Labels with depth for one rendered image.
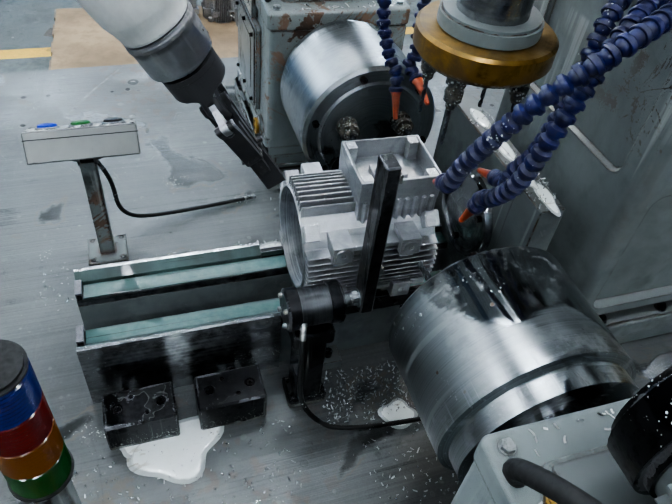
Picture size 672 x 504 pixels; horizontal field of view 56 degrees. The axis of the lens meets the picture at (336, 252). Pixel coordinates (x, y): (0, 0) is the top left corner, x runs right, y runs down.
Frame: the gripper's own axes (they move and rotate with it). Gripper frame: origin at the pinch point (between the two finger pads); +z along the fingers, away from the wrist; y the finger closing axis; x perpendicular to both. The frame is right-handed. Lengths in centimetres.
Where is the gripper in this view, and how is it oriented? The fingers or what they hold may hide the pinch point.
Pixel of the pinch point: (264, 166)
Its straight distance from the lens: 92.9
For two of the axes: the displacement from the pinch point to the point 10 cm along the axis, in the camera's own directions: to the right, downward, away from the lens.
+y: -2.9, -7.0, 6.6
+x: -8.7, 4.8, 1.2
